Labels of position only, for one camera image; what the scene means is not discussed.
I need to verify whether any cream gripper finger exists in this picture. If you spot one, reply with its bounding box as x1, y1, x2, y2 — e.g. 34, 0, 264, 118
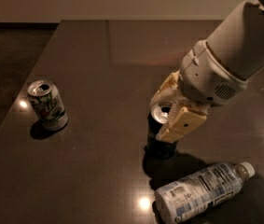
159, 104, 207, 143
149, 71, 188, 109

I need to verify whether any dark blue pepsi can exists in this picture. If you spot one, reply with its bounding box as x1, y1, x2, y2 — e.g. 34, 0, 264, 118
146, 103, 177, 160

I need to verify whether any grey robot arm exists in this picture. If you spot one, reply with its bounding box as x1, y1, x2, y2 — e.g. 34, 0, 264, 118
150, 0, 264, 144

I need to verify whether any blue label plastic bottle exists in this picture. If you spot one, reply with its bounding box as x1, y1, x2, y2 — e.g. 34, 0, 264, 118
155, 161, 255, 224

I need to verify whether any white green 7up can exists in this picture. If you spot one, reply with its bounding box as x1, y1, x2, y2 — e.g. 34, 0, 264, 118
27, 79, 68, 132

